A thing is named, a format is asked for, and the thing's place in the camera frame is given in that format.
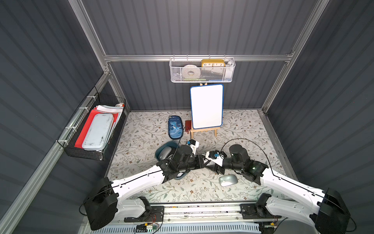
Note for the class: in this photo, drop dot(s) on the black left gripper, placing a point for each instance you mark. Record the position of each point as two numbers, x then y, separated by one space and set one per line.
196 161

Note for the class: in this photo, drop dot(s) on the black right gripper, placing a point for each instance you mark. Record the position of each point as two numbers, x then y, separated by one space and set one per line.
219 165

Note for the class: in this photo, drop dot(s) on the silver mouse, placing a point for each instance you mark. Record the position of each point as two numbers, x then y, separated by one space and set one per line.
228 180
165 153

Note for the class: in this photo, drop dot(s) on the teal plastic storage box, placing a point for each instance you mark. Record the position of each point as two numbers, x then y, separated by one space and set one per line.
172 144

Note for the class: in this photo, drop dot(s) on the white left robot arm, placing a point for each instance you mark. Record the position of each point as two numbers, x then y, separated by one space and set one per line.
111 199

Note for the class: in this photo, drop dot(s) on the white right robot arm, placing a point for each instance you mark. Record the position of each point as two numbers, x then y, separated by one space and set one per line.
324 210

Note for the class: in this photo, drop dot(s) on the wooden tabletop easel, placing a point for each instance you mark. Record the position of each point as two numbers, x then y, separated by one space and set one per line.
207 128

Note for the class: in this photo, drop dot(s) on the red leather wallet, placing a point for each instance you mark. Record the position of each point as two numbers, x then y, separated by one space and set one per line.
188 124

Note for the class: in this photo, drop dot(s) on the blue dinosaur pencil case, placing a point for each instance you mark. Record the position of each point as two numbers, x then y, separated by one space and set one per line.
175 127

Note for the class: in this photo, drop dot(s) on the white tape roll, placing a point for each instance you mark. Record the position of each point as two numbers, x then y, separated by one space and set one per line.
190 72

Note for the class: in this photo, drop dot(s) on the white papers stack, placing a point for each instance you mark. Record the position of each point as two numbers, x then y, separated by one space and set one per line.
116 110

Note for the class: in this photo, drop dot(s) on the yellow digital clock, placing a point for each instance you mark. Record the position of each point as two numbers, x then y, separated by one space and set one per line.
213 63

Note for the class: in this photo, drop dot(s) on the white plastic tray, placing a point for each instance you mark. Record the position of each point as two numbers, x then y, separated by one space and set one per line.
98 132

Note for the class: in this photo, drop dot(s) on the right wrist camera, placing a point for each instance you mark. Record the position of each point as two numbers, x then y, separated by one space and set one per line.
215 157

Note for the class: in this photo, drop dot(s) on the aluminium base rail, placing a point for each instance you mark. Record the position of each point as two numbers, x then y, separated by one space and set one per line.
224 218

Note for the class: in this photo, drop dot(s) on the white board blue frame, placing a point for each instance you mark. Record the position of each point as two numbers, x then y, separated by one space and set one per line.
207 106

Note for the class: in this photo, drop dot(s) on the white wire wall basket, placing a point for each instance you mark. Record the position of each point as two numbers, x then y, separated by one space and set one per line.
208 74

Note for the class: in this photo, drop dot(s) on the black wire wall basket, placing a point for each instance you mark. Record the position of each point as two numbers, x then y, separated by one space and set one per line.
68 138

